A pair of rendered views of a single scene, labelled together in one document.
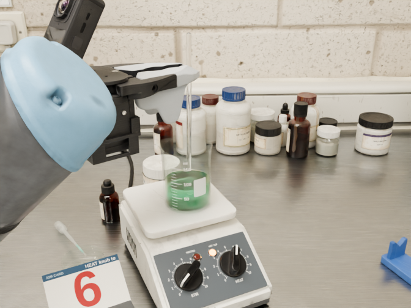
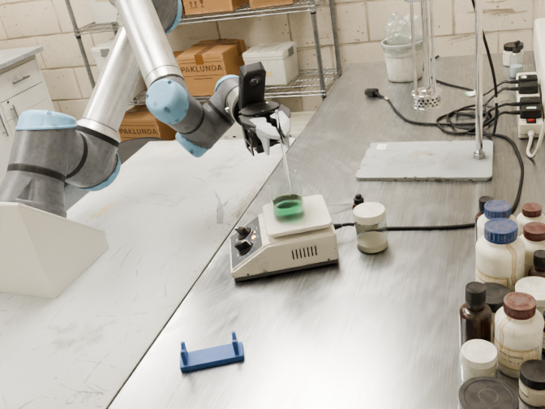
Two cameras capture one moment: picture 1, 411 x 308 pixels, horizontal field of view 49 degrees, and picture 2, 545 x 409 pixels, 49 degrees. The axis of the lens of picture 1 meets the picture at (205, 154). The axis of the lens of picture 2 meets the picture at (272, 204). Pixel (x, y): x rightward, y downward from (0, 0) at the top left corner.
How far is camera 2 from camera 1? 1.26 m
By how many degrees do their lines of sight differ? 98
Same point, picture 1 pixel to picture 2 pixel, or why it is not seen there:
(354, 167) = (424, 393)
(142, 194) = (310, 200)
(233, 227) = (267, 241)
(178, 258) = (254, 226)
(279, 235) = (302, 299)
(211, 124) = not seen: hidden behind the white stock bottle
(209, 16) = not seen: outside the picture
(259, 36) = not seen: outside the picture
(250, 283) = (235, 260)
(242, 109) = (479, 247)
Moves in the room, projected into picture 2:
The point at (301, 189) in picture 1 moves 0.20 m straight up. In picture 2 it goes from (375, 329) to (364, 218)
